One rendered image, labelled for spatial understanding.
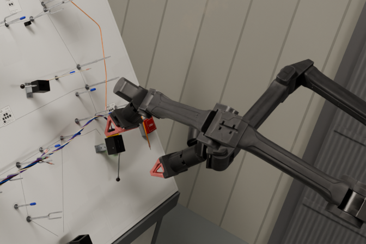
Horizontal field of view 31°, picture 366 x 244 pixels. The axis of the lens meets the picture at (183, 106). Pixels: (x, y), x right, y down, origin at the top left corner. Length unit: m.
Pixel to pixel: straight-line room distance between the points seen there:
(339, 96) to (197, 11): 1.38
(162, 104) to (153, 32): 1.68
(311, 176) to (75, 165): 0.81
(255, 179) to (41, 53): 1.75
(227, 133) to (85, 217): 0.71
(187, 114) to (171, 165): 0.28
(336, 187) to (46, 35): 1.03
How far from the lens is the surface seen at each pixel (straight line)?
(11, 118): 1.99
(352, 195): 1.69
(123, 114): 2.07
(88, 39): 2.28
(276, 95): 2.10
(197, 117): 1.71
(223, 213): 3.74
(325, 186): 1.65
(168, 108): 1.84
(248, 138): 1.58
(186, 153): 1.95
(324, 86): 2.16
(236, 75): 3.36
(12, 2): 2.10
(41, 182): 2.02
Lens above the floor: 2.35
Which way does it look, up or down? 29 degrees down
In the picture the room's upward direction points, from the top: 16 degrees clockwise
